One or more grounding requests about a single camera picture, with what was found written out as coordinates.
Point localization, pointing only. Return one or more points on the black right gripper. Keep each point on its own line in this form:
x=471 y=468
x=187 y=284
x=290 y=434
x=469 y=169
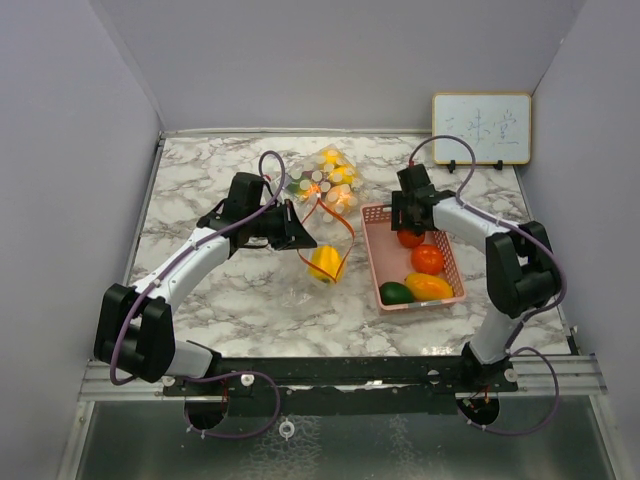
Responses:
x=400 y=220

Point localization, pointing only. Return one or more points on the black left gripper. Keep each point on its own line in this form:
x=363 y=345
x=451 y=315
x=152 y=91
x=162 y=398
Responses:
x=293 y=236

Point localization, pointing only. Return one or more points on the orange pumpkin toy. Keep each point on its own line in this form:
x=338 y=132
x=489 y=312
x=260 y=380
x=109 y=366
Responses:
x=409 y=239

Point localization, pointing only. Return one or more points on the orange tomato toy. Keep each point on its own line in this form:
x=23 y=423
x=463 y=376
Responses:
x=427 y=259

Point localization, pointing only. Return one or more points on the clear bag with orange zipper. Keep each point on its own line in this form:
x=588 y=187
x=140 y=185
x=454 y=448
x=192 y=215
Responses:
x=327 y=228

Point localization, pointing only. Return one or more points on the yellow bell pepper toy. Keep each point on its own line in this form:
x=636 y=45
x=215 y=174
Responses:
x=325 y=262

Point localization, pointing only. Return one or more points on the clear polka dot zip bag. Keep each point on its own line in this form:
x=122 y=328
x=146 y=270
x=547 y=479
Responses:
x=330 y=176

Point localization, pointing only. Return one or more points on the orange yellow mango toy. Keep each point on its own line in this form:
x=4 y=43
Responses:
x=425 y=287

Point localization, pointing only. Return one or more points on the green lime toy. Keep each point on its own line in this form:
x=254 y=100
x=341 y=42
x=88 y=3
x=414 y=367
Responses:
x=395 y=293

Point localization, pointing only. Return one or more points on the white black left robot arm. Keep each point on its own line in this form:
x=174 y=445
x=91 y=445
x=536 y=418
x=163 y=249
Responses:
x=136 y=333

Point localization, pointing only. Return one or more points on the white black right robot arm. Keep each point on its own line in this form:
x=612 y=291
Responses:
x=522 y=275

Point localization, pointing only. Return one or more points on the pink plastic basket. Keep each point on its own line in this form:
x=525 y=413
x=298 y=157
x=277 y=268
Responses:
x=389 y=261

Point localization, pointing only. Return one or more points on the small whiteboard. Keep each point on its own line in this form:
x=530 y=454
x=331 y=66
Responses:
x=496 y=126

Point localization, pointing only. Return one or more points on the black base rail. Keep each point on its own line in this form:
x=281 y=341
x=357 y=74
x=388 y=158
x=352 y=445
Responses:
x=338 y=386

